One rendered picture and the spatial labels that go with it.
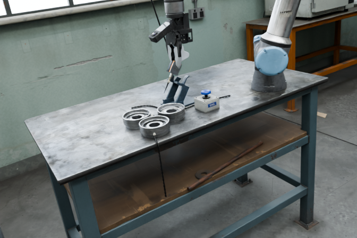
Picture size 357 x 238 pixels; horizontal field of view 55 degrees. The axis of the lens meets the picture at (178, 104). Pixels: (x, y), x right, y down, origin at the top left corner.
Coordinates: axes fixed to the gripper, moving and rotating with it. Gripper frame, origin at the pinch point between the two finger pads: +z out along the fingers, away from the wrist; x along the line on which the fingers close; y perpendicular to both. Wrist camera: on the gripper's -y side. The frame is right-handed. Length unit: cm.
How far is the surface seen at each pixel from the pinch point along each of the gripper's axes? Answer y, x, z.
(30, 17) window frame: -25, 141, -16
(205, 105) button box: 1.5, -16.9, 13.5
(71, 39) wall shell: 2, 149, 4
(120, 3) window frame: 41, 139, -17
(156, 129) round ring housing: -22.9, -22.0, 13.6
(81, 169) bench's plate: -50, -23, 18
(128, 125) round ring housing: -26.8, -8.6, 15.2
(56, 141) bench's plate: -50, 3, 18
